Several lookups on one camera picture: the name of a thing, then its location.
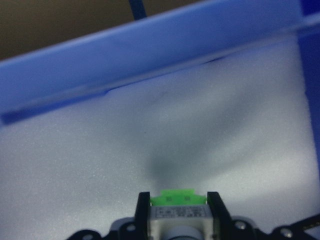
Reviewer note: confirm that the green and white push button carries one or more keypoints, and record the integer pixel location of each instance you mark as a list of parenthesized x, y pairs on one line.
[(178, 217)]

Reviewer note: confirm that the white foam pad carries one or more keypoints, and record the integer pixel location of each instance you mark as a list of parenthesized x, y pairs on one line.
[(75, 162)]

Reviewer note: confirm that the blue plastic bin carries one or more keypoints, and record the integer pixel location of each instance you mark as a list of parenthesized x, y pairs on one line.
[(125, 55)]

